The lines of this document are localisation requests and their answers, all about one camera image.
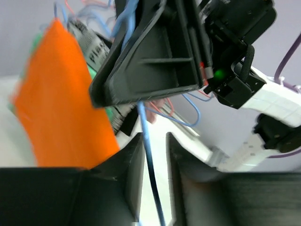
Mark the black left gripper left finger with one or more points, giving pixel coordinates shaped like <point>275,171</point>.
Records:
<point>106,195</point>

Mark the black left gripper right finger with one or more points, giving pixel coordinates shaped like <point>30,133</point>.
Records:
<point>203,196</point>

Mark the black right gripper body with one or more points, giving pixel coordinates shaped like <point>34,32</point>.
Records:
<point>194,53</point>

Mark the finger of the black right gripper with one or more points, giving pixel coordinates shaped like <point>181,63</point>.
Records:
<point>147,68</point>

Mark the blue wire hanger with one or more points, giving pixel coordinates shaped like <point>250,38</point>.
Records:
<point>192,110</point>
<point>145,131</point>

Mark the orange trousers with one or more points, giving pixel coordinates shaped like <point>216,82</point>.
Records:
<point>54,107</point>

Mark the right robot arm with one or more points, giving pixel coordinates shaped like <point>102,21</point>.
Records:
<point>233,26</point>

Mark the white black printed garment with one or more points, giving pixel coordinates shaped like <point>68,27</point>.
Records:
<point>95,50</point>

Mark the green tie-dye garment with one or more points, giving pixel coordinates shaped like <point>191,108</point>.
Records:
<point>92,72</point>

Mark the empty blue wire hanger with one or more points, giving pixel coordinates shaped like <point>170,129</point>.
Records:
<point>192,110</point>

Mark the pink wire hanger middle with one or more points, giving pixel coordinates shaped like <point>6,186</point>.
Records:
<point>163,104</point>

